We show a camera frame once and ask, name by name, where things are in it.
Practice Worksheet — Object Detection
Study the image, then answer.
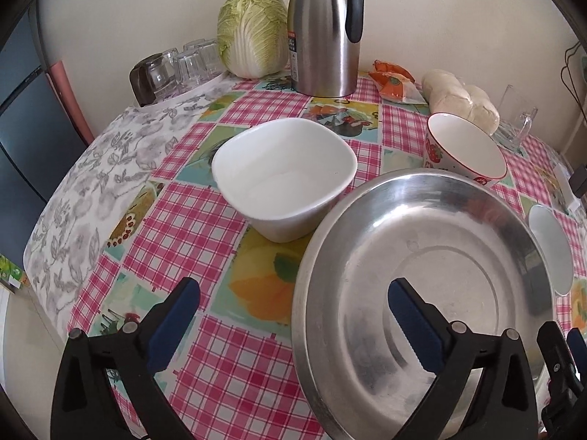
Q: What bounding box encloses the black charger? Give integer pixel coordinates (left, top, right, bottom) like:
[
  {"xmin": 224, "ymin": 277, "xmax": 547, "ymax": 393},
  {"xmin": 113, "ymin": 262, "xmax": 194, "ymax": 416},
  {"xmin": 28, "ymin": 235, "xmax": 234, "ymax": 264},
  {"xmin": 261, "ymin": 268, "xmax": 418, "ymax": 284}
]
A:
[{"xmin": 569, "ymin": 165, "xmax": 587, "ymax": 199}]

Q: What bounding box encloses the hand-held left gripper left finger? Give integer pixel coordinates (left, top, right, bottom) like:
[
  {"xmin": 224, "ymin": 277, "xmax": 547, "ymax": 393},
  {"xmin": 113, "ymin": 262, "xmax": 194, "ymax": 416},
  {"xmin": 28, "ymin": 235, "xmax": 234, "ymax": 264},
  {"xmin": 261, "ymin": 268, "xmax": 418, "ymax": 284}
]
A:
[{"xmin": 50, "ymin": 277, "xmax": 203, "ymax": 440}]

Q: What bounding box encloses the white square bowl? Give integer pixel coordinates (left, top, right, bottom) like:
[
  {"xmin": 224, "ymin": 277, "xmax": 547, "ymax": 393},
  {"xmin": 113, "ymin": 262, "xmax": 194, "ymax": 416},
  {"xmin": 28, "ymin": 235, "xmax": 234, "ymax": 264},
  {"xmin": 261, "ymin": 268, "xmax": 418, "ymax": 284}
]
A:
[{"xmin": 211, "ymin": 118, "xmax": 358, "ymax": 243}]

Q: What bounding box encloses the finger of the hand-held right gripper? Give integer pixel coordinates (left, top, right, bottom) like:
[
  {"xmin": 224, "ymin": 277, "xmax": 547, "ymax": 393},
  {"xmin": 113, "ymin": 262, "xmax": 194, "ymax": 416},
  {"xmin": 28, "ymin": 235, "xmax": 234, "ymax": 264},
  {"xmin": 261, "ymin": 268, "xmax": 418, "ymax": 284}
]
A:
[{"xmin": 536, "ymin": 321, "xmax": 587, "ymax": 427}]

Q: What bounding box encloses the strawberry print bowl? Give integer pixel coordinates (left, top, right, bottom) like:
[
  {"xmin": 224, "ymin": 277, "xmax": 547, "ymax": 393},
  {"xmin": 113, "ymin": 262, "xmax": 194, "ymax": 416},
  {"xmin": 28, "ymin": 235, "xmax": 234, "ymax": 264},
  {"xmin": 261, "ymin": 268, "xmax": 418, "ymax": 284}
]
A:
[{"xmin": 422, "ymin": 113, "xmax": 508, "ymax": 188}]

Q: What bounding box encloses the white power strip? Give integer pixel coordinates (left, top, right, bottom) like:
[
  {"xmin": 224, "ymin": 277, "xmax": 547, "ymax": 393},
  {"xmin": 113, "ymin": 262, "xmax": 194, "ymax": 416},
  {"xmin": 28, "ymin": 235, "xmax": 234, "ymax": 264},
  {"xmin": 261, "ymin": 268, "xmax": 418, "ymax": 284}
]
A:
[{"xmin": 553, "ymin": 162, "xmax": 579, "ymax": 215}]

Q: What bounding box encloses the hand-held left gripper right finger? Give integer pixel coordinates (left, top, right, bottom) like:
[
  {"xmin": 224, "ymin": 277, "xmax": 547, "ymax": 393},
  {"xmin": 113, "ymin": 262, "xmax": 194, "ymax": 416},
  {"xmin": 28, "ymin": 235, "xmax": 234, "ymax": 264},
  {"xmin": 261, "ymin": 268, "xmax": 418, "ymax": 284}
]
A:
[{"xmin": 387, "ymin": 277, "xmax": 537, "ymax": 440}]

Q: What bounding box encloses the pink checked tablecloth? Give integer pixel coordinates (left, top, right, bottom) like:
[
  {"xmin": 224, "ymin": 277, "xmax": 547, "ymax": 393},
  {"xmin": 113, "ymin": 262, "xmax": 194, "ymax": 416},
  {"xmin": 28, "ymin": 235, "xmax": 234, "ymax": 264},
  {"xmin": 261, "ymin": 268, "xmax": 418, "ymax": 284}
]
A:
[{"xmin": 80, "ymin": 73, "xmax": 587, "ymax": 440}]

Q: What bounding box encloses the white round bowl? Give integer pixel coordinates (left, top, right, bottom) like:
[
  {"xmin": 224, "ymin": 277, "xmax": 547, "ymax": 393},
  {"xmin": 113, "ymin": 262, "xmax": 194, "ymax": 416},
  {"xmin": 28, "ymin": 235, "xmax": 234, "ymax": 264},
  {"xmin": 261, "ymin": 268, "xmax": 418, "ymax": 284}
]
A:
[{"xmin": 528, "ymin": 204, "xmax": 575, "ymax": 296}]

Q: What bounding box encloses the clear drinking glass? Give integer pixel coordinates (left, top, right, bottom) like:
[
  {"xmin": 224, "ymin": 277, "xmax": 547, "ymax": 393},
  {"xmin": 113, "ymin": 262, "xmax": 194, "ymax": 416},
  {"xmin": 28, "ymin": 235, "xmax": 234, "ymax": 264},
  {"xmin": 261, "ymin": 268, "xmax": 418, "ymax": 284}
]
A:
[
  {"xmin": 175, "ymin": 49, "xmax": 208, "ymax": 87},
  {"xmin": 183, "ymin": 39, "xmax": 221, "ymax": 78}
]

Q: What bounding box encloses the bag of steamed buns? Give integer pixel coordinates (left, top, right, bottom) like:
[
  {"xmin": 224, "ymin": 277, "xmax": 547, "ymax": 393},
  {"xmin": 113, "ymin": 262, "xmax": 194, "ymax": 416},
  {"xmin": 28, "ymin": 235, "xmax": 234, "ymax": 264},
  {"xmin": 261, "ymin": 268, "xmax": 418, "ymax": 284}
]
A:
[{"xmin": 421, "ymin": 69, "xmax": 500, "ymax": 136}]

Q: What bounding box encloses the orange snack packet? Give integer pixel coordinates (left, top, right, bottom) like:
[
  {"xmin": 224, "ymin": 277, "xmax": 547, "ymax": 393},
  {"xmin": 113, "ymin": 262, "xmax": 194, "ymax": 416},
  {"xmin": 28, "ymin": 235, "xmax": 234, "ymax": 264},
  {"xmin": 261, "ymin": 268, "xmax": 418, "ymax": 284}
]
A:
[{"xmin": 369, "ymin": 59, "xmax": 425, "ymax": 104}]

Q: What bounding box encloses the dark blue cabinet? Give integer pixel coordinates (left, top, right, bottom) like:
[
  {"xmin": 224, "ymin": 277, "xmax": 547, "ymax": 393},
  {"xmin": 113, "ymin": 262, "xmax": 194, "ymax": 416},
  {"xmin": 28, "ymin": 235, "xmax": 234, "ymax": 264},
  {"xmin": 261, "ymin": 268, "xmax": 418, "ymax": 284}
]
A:
[{"xmin": 0, "ymin": 14, "xmax": 92, "ymax": 267}]

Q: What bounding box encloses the napa cabbage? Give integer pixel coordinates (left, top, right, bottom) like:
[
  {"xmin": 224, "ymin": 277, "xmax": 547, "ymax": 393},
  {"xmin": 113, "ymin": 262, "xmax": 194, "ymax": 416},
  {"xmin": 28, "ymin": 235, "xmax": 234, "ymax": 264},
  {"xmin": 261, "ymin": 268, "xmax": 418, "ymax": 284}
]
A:
[{"xmin": 216, "ymin": 0, "xmax": 289, "ymax": 78}]

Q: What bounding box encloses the round stainless steel plate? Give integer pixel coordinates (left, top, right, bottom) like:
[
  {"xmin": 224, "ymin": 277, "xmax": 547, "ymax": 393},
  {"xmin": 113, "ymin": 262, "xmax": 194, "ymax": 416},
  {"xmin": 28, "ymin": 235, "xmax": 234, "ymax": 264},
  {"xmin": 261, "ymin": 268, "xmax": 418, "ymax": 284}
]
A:
[{"xmin": 291, "ymin": 169, "xmax": 558, "ymax": 440}]

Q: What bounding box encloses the pink panel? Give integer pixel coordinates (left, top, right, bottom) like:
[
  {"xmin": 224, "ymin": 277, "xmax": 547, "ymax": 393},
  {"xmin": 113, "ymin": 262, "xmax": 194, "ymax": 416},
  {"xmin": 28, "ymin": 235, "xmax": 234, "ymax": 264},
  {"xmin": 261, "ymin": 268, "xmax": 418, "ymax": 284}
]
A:
[{"xmin": 50, "ymin": 61, "xmax": 95, "ymax": 140}]

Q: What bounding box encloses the clear glass mug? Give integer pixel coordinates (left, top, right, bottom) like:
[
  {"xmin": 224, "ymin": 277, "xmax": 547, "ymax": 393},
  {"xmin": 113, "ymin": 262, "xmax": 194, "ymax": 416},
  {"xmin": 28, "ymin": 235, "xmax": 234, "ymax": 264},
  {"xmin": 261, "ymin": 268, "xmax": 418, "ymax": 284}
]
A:
[{"xmin": 493, "ymin": 85, "xmax": 538, "ymax": 152}]

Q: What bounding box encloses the stainless steel thermos jug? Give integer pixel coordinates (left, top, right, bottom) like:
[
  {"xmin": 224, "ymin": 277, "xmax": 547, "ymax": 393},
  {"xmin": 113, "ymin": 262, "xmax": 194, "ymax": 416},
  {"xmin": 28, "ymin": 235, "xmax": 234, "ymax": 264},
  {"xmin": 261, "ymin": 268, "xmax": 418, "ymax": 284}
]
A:
[{"xmin": 287, "ymin": 0, "xmax": 365, "ymax": 98}]

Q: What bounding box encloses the brown tinted glass jar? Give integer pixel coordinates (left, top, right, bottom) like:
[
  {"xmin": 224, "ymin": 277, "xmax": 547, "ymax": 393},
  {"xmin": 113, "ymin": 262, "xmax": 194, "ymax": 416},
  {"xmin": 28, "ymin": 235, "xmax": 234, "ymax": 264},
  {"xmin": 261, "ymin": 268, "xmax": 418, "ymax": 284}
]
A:
[{"xmin": 129, "ymin": 52, "xmax": 179, "ymax": 107}]

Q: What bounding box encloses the green printed box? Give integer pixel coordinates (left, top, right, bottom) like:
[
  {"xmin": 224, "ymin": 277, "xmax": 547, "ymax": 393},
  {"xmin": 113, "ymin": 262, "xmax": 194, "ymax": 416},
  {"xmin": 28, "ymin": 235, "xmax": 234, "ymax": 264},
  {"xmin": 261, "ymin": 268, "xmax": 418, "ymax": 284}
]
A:
[{"xmin": 0, "ymin": 252, "xmax": 30, "ymax": 292}]

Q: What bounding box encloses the black cable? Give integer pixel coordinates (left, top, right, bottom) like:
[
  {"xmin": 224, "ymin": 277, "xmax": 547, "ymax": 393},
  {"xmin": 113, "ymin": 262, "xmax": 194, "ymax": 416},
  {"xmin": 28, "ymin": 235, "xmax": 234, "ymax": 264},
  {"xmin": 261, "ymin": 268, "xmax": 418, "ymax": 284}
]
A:
[{"xmin": 559, "ymin": 41, "xmax": 587, "ymax": 124}]

